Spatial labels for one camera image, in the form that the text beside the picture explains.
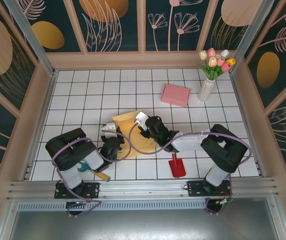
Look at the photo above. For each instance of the yellow paper box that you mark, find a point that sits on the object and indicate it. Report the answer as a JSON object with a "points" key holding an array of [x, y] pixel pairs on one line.
{"points": [[126, 120]]}

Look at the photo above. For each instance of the pink paper box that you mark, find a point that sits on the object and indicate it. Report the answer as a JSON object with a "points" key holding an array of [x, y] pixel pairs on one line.
{"points": [[175, 95]]}

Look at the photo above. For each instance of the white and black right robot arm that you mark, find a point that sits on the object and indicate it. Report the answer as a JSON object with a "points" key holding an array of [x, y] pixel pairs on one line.
{"points": [[222, 147]]}

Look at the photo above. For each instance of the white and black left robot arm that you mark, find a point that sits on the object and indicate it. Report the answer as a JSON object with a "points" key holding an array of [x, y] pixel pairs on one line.
{"points": [[68, 147]]}

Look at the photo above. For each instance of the white ribbed vase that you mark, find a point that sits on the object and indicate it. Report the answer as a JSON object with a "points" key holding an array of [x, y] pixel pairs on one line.
{"points": [[206, 91]]}

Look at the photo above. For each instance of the artificial tulip bouquet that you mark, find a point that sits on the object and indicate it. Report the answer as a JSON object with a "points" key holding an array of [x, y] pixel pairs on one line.
{"points": [[218, 62]]}

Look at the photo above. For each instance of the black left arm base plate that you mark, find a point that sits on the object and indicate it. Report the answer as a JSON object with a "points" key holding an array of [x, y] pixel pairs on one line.
{"points": [[92, 190]]}

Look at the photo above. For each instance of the aluminium mounting rail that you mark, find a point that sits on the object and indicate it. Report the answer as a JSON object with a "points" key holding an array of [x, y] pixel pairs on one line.
{"points": [[142, 187]]}

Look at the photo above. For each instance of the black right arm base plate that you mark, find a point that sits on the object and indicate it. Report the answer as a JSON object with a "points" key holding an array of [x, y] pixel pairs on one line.
{"points": [[195, 188]]}

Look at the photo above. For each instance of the aluminium side rail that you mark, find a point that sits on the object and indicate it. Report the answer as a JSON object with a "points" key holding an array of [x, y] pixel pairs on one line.
{"points": [[48, 92], [240, 100]]}

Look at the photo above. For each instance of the aluminium frame post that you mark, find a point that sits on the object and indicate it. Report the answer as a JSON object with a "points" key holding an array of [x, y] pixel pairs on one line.
{"points": [[28, 30], [251, 30]]}

